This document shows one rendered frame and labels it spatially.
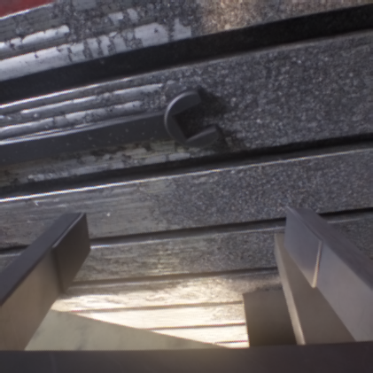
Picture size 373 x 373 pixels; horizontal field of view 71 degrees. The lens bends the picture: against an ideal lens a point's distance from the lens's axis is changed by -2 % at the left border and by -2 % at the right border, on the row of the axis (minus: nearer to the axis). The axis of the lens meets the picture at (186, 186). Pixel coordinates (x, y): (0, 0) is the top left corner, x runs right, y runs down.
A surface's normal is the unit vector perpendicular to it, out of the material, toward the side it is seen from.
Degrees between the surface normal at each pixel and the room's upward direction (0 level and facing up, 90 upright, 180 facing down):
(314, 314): 90
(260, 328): 90
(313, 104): 0
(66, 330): 90
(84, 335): 90
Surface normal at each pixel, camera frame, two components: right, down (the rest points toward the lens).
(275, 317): -0.19, -0.73
